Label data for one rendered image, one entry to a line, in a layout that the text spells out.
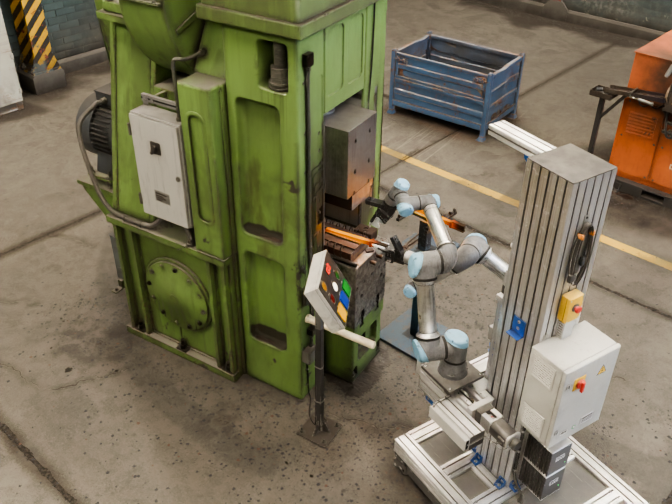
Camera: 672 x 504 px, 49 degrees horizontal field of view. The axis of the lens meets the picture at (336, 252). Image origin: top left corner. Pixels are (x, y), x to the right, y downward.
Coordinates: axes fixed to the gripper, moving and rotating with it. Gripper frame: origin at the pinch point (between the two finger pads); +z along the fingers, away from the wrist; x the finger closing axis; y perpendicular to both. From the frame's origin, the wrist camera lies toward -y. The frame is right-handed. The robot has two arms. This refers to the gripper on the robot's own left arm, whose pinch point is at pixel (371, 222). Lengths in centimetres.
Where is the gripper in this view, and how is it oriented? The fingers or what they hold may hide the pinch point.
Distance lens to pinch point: 402.7
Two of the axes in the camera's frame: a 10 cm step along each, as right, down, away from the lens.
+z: -3.9, 5.9, 7.0
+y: 7.6, 6.4, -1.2
